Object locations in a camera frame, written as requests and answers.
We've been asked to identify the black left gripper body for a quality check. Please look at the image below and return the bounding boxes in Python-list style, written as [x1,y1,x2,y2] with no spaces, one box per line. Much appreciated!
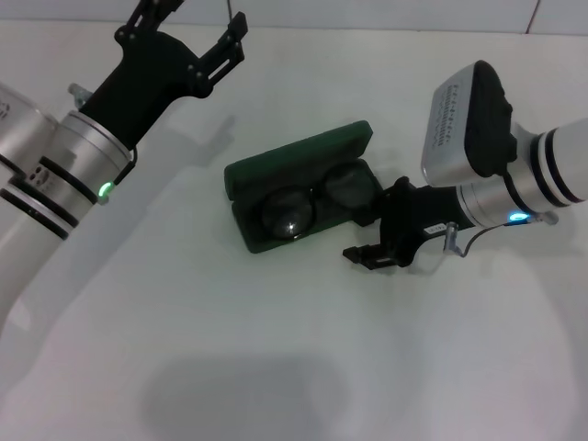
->
[78,25,206,146]

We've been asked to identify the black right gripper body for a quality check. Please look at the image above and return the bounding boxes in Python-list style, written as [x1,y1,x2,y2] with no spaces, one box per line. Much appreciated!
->
[379,176,469,267]

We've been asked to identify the black glasses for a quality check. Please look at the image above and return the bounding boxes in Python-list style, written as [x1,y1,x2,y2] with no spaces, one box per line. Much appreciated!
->
[259,160,376,243]

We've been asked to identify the green glasses case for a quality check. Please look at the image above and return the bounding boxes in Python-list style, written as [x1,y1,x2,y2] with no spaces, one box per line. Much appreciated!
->
[223,119,385,254]

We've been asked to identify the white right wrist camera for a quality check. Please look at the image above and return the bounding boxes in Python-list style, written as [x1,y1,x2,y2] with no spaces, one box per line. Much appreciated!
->
[421,60,518,188]

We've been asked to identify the silver cable connector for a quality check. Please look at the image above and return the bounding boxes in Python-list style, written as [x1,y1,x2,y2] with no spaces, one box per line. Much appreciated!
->
[527,210,560,227]

